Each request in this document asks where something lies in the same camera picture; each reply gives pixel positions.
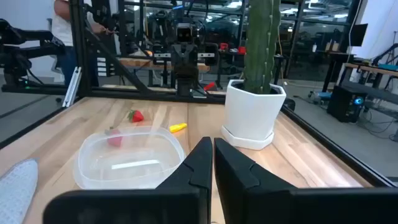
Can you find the yellow toy pepper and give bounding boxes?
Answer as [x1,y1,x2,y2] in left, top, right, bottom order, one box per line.
[169,123,188,134]

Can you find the wooden workbench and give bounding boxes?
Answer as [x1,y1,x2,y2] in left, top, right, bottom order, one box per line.
[341,62,398,103]
[118,57,211,75]

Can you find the green cactus in white pot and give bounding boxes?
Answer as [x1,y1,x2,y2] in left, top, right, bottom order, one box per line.
[223,79,287,142]

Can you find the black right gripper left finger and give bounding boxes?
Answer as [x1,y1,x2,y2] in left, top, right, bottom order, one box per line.
[42,136,214,224]

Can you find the person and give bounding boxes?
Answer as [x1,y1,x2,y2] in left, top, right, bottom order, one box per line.
[51,0,108,88]

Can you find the tall green cactus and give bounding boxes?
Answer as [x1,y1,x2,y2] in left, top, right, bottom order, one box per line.
[242,0,282,95]

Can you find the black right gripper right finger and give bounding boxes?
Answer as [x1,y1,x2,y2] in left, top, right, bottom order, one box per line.
[213,137,398,224]

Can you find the black computer tower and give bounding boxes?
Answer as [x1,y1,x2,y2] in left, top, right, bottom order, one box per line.
[326,85,367,124]

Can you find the black aluminium rig frame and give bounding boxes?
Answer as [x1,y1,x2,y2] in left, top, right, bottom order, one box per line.
[0,0,398,188]

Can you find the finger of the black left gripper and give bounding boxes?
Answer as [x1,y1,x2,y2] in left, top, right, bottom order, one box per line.
[153,51,187,78]
[185,42,220,78]

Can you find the silver aluminium extrusion piece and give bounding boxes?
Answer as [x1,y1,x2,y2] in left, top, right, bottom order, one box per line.
[62,66,83,108]

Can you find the grey waffle dish cloth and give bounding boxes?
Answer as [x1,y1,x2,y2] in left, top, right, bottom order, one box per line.
[0,157,40,224]

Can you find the clear plastic tupperware container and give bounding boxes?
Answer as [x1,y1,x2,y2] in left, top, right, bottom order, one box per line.
[73,125,187,190]

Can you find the white hexagonal pot saucer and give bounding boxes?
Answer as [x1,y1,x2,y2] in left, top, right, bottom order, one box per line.
[220,125,275,151]

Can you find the black monitor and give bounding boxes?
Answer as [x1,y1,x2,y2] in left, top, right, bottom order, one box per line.
[349,23,369,47]

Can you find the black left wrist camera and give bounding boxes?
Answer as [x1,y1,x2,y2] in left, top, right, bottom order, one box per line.
[175,23,194,44]

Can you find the person's hand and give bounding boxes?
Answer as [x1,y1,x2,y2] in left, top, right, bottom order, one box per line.
[90,22,108,35]

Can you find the red plastic strawberry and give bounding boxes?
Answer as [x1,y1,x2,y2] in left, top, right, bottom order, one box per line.
[127,109,145,123]
[104,127,124,148]

